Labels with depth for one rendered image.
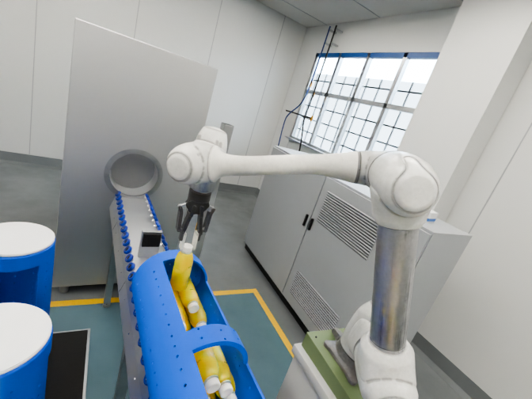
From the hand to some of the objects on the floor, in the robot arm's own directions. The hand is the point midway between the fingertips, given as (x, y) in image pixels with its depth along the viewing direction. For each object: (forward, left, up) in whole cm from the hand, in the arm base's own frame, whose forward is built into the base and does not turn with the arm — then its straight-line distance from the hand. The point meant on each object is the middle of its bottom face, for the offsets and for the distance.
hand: (188, 241), depth 104 cm
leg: (+4, -113, -141) cm, 180 cm away
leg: (0, -15, -135) cm, 136 cm away
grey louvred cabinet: (-183, -100, -128) cm, 245 cm away
